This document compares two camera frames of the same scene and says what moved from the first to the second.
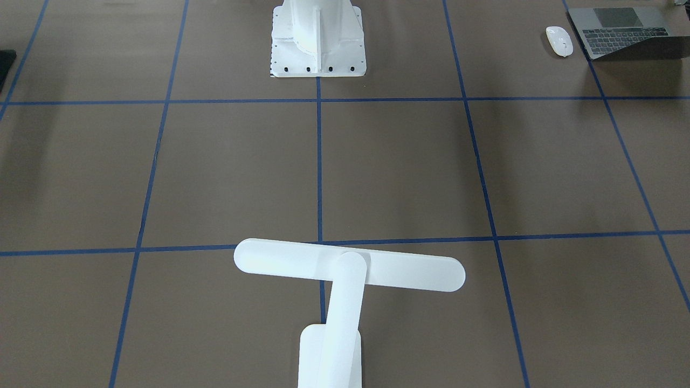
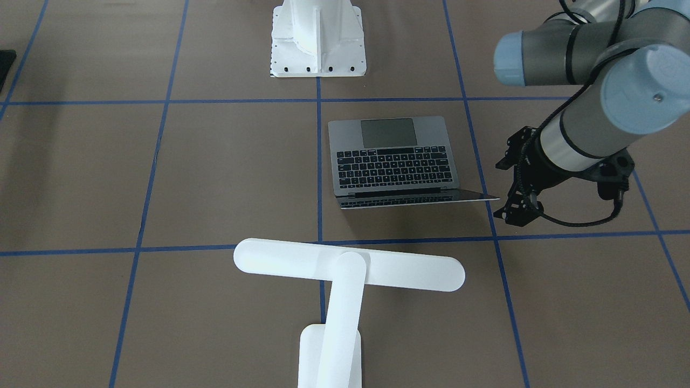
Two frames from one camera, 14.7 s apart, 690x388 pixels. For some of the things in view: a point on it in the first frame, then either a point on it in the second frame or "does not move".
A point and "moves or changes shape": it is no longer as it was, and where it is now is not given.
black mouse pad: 7,57 does not move
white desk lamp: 330,355 does not move
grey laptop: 634,33 moves or changes shape
